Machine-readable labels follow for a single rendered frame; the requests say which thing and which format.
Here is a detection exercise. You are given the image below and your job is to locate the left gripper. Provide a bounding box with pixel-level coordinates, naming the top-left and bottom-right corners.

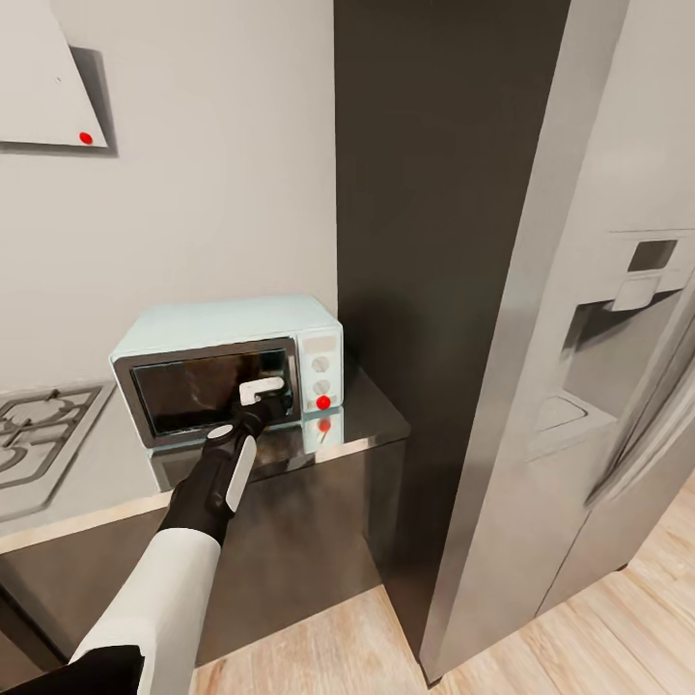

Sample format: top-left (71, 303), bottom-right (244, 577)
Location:
top-left (231, 391), bottom-right (292, 431)

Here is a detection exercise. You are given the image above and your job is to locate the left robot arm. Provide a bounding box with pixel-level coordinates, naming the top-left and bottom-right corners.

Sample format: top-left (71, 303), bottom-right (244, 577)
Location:
top-left (0, 377), bottom-right (292, 695)

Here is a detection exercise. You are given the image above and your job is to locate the microwave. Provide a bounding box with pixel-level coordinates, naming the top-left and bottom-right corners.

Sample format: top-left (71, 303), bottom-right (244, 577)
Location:
top-left (108, 293), bottom-right (344, 449)

